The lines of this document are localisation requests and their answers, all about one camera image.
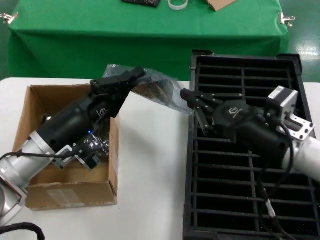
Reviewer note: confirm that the green tablecloth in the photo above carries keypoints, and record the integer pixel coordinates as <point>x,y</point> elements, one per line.
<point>125,37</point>

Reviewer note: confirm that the black slotted container tray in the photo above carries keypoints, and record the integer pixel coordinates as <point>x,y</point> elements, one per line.
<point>225,200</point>

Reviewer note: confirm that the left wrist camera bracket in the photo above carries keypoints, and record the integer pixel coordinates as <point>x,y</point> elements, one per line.
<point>87,160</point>

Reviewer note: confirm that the brown cardboard piece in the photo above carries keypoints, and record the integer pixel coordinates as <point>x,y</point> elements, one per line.
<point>220,4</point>

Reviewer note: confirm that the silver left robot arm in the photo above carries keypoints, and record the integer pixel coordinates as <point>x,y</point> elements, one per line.
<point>20,162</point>

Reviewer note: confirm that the translucent antistatic bag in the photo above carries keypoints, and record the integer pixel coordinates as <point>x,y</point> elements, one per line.
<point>160,77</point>

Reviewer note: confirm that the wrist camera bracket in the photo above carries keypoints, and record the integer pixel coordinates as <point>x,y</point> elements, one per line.
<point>300,125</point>
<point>87,160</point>

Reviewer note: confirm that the bagged graphics card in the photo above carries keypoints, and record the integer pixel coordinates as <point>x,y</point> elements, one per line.
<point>100,145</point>

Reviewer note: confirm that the clear tape roll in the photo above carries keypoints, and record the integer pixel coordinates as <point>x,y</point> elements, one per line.
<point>175,8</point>

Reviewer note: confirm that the silver binder clip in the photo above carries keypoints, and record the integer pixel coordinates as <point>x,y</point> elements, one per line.
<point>282,18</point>
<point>11,19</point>

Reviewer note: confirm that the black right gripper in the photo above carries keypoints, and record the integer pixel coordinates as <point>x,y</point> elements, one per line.
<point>250,127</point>

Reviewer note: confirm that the brown cardboard box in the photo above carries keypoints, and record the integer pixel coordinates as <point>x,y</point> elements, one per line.
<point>75,197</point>

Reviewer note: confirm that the black glittery bag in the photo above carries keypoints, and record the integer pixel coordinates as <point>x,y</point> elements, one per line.
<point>142,2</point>

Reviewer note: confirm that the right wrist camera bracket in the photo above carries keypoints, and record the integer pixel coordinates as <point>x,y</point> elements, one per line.
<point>300,125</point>

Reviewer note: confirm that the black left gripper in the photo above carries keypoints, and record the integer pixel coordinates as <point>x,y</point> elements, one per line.
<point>75,120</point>

